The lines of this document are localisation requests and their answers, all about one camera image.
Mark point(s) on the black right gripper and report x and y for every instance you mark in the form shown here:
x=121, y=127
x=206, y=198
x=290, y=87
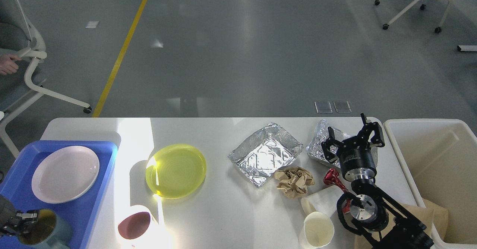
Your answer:
x=354, y=154

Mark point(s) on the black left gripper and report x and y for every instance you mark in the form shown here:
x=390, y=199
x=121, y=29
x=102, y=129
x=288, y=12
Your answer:
x=13, y=222

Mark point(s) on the grey-blue mug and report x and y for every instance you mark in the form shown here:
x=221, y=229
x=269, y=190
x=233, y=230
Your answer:
x=50, y=232

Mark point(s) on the pink mug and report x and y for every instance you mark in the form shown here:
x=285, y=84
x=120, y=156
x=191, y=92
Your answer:
x=138, y=229

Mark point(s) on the yellow translucent plate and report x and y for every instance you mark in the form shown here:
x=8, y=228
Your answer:
x=175, y=171

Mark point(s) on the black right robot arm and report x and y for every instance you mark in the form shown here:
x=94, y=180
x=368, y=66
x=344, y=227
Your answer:
x=364, y=209

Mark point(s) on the person hand on chair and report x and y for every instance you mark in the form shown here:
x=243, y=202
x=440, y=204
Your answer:
x=8, y=64

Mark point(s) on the right floor socket cover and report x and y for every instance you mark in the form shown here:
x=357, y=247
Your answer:
x=342, y=106

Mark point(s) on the floor socket cover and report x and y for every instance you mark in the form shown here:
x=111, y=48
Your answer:
x=323, y=107
x=342, y=106

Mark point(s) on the red crumpled wrapper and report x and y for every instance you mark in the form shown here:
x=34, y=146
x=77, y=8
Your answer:
x=332, y=178

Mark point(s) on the crumpled aluminium foil tray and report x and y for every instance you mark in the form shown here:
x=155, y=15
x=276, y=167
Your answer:
x=314, y=148

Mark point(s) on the left floor socket cover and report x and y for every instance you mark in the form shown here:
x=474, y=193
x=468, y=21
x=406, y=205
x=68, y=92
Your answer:
x=323, y=107

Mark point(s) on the lying white paper cup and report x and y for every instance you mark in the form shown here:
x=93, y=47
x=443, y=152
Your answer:
x=324, y=201

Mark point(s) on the pink round plate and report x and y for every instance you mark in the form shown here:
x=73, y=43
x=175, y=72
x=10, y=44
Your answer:
x=65, y=175

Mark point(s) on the blue plastic tray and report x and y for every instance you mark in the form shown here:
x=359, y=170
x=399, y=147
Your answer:
x=80, y=213

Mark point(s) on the crumpled brown paper ball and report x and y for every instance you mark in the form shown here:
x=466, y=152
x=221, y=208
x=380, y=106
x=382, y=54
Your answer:
x=294, y=181

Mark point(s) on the white plastic waste bin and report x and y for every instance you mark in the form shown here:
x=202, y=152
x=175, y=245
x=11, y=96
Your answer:
x=439, y=160

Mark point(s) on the upright white paper cup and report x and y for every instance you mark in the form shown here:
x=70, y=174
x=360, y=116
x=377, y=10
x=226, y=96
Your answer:
x=317, y=232

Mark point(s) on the square aluminium foil tray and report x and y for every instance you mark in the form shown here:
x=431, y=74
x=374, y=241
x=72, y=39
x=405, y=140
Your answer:
x=264, y=152

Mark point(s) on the brown paper bag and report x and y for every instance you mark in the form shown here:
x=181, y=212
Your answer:
x=431, y=214

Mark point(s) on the white bar on floor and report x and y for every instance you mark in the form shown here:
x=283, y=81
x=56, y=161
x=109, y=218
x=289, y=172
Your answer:
x=467, y=48

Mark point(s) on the white office chair left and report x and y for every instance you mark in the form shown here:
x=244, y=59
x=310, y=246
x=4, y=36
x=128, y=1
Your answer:
x=20, y=37

